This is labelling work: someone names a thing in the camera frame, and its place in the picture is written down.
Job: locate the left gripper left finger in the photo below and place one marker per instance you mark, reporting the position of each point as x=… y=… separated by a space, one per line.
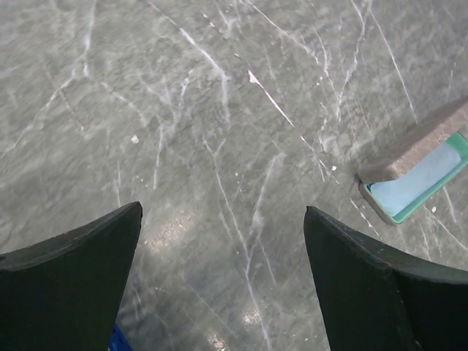
x=64 y=293

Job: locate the light blue cleaning cloth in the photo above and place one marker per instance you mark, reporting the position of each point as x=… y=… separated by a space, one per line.
x=396 y=195

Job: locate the grey felt glasses case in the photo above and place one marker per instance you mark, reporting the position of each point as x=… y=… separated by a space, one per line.
x=441 y=126

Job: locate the blue plastic basket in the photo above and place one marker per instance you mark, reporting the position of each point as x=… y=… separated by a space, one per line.
x=118 y=342

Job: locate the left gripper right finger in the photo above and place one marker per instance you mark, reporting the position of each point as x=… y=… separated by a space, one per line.
x=375 y=297

